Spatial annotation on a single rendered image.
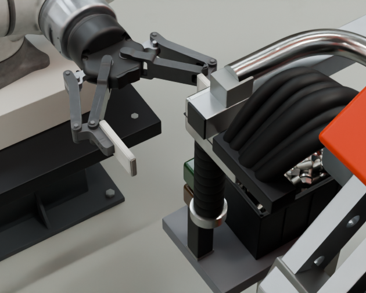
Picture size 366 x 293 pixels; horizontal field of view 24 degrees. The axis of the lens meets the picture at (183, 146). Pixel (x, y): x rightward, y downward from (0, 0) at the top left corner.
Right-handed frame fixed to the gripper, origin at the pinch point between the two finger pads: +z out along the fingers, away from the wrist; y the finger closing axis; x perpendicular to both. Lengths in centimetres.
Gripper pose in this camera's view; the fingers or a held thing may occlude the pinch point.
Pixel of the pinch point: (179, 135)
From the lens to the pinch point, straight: 97.3
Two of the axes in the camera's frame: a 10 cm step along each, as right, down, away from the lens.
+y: -8.3, 4.2, -3.6
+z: 5.6, 6.3, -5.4
